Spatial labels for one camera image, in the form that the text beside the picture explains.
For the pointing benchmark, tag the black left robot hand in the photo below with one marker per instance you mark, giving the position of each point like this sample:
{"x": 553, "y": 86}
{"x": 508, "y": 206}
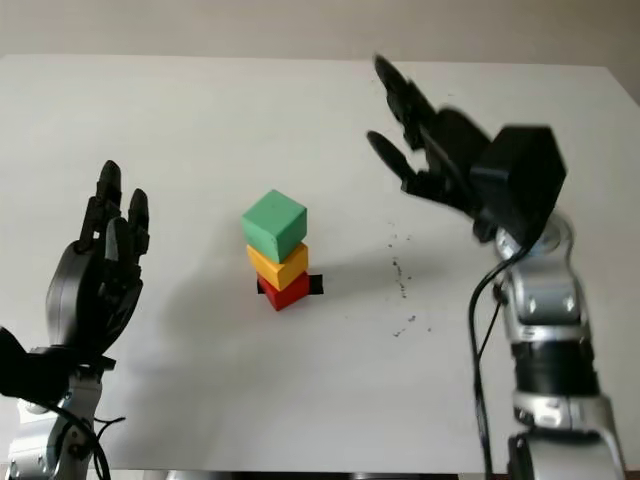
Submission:
{"x": 80, "y": 295}

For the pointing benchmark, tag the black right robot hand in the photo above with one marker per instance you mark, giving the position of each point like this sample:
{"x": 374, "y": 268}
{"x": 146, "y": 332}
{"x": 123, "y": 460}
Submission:
{"x": 450, "y": 150}

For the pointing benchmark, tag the green block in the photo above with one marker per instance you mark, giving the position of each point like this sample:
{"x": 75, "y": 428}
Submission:
{"x": 272, "y": 220}

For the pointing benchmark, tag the yellow block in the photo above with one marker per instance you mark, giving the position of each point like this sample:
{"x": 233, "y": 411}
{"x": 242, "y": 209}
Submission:
{"x": 290, "y": 270}

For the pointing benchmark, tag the red block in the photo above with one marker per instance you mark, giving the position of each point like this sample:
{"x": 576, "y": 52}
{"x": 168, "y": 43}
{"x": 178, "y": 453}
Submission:
{"x": 292, "y": 295}

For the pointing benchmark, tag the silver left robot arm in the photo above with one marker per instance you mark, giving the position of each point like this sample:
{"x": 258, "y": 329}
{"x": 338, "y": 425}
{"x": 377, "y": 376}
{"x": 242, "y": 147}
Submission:
{"x": 40, "y": 450}

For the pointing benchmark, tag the black tape strip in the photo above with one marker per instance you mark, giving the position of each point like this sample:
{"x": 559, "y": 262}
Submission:
{"x": 316, "y": 285}

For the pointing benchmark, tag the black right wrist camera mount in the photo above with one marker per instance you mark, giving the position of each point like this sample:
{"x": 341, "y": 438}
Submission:
{"x": 520, "y": 175}

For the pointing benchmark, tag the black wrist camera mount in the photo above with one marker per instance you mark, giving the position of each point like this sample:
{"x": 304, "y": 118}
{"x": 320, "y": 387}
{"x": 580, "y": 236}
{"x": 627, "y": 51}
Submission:
{"x": 30, "y": 365}
{"x": 520, "y": 175}

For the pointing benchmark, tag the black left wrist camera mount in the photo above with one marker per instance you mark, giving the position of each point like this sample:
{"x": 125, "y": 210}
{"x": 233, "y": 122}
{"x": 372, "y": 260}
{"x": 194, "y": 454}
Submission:
{"x": 30, "y": 365}

